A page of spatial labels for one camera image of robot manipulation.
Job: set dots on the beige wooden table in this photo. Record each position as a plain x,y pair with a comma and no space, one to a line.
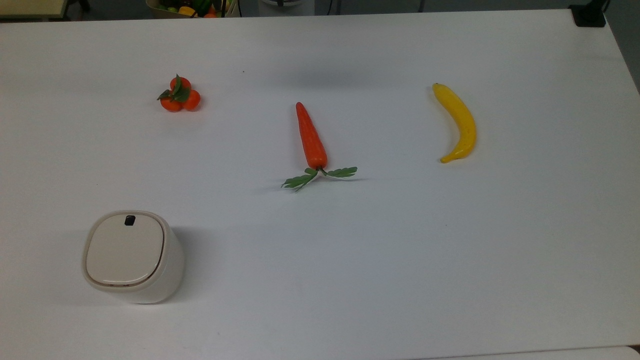
30,7

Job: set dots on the cardboard box of toy produce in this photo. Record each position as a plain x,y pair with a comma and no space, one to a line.
165,12

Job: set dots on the toy tangerine bunch with leaves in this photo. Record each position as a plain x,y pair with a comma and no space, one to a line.
191,100

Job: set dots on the orange plastic carrot with leaves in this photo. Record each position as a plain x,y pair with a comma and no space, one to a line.
311,140

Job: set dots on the yellow plastic banana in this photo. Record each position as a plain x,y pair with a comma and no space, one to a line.
465,125

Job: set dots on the black stand base plate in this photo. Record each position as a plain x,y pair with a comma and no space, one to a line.
587,17

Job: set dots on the beige garbage bin with lid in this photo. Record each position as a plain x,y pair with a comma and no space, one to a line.
130,255

